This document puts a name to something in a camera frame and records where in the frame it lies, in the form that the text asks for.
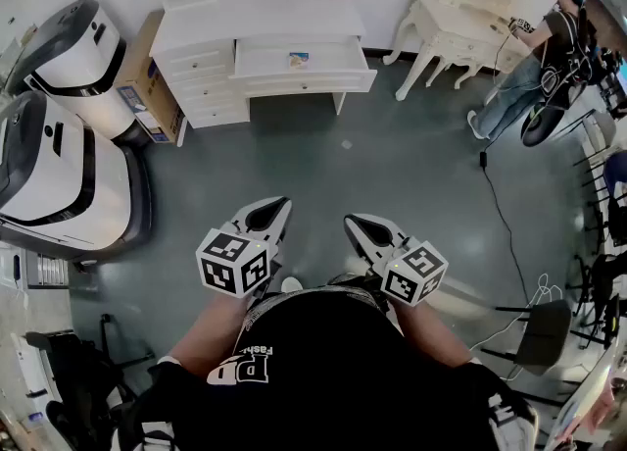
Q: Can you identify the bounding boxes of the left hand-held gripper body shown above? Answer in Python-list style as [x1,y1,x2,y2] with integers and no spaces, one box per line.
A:
[195,221,285,299]

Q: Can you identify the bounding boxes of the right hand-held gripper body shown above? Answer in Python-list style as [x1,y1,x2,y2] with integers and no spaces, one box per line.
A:
[362,241,450,307]

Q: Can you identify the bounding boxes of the white drawer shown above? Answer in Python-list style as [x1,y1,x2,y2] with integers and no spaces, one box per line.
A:
[228,34,378,97]

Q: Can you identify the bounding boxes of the person's right forearm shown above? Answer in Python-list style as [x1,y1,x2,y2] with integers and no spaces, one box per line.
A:
[391,299,474,370]

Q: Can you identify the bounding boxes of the person's left forearm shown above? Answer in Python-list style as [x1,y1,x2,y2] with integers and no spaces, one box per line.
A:
[169,286,261,381]

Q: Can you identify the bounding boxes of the person's patterned shorts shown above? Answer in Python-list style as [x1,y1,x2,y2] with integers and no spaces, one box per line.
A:
[242,272,393,337]

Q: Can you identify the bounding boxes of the person's black t-shirt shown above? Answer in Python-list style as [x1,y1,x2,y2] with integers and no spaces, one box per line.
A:
[112,286,540,451]

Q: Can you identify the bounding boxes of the dark grey chair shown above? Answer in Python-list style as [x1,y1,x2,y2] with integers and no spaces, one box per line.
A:
[482,299,574,376]

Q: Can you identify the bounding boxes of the white cabinet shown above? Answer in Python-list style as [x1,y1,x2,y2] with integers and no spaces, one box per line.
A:
[149,0,378,130]

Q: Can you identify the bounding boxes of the brown cardboard box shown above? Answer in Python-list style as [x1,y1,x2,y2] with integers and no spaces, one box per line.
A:
[115,10,190,146]

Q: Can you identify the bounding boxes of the black round seat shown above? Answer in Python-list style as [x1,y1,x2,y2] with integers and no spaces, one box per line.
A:
[520,80,587,148]

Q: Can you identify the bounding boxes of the black office chair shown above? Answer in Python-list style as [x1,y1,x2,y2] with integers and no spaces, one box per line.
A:
[24,314,158,451]

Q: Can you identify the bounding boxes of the white machine lower unit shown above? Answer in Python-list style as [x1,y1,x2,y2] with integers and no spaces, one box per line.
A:
[0,90,153,264]

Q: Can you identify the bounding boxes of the white machine unit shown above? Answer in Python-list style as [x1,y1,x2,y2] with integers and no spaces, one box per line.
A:
[7,0,153,146]
[0,90,153,264]

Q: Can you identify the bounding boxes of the cream dressing table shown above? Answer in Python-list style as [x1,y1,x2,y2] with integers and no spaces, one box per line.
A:
[381,0,533,102]

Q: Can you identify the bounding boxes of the white machine upper unit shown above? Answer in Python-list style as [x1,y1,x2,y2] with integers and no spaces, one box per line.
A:
[7,0,153,146]

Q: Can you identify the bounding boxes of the black power cable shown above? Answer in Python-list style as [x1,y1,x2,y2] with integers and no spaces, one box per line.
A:
[477,134,533,308]

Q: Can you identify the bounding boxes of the white cable bundle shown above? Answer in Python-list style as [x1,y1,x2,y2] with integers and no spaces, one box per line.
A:
[469,272,564,352]

